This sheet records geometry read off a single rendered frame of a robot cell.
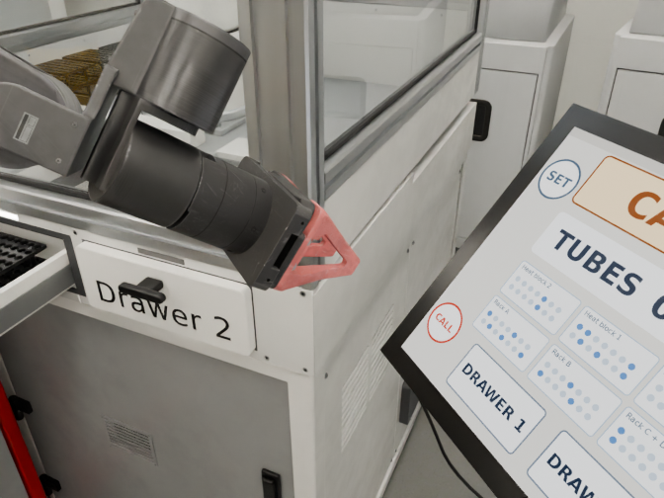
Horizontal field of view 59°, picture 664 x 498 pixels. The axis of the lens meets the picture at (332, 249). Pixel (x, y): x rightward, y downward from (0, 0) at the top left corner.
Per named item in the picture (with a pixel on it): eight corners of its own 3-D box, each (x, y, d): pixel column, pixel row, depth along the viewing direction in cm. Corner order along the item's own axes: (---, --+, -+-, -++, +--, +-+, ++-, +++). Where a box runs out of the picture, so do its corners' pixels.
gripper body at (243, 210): (264, 163, 47) (182, 122, 42) (320, 215, 39) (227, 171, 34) (224, 231, 48) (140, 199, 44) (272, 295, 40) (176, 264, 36)
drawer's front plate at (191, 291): (250, 357, 82) (243, 292, 76) (89, 305, 92) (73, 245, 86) (256, 350, 83) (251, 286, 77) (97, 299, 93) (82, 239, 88)
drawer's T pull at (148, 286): (162, 305, 79) (160, 297, 78) (118, 292, 81) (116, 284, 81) (178, 291, 81) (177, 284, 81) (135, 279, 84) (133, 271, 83)
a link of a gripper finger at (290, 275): (348, 207, 50) (260, 162, 45) (393, 243, 45) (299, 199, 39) (307, 273, 52) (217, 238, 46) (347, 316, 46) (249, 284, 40)
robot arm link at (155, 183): (64, 182, 38) (82, 206, 33) (109, 84, 37) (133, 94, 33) (162, 218, 42) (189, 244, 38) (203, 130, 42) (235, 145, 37)
